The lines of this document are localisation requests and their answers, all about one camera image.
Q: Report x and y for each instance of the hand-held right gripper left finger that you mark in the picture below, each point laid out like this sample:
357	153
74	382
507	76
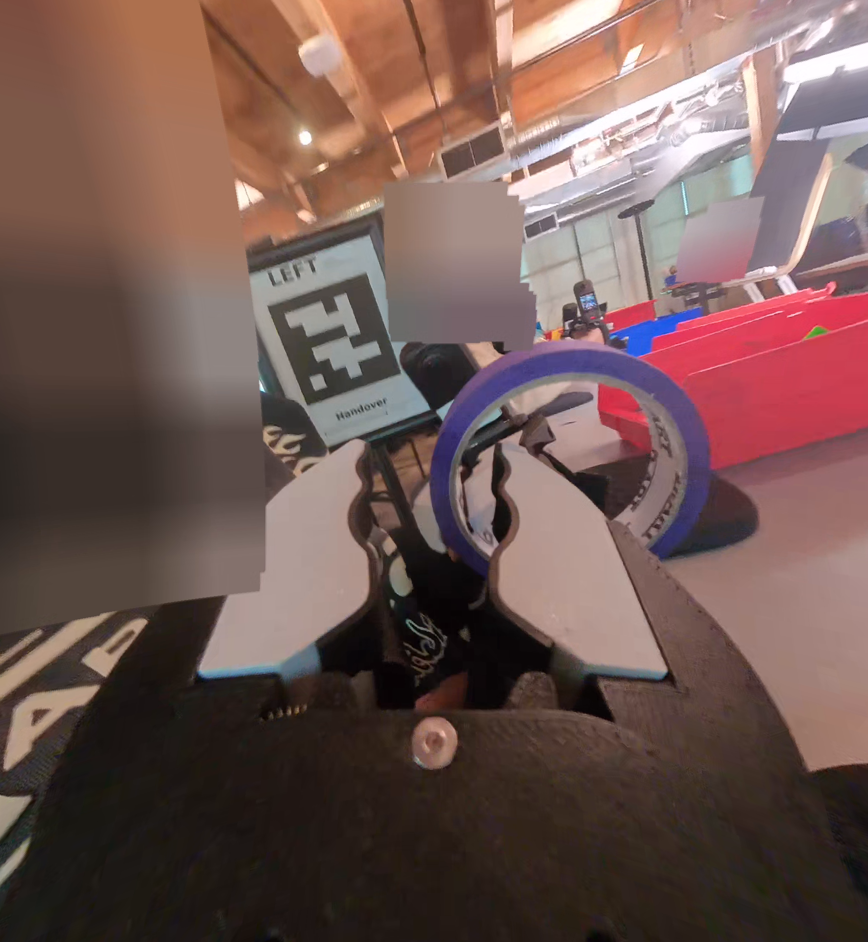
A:
294	589

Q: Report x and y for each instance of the blue plastic bin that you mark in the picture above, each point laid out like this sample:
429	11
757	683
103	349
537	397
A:
636	327

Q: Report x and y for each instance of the black floor lamp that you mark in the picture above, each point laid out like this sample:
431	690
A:
644	250

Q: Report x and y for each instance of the person's right hand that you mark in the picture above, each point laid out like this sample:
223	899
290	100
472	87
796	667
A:
445	693

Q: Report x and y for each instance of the ceiling air vent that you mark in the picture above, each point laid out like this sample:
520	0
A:
471	153

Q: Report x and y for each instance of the black cushioned pad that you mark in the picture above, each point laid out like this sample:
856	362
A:
728	515

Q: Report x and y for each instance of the purple tape roll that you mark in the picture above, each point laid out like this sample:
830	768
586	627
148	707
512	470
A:
552	360

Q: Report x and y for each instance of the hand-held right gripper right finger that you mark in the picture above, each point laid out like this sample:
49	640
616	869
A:
574	589

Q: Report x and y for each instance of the white ceiling sensor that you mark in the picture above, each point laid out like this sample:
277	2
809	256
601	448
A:
320	53

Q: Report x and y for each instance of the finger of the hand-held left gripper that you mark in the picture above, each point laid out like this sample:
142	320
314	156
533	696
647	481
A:
426	519
476	515

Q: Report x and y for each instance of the red plastic bin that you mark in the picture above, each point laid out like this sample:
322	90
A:
809	397
728	327

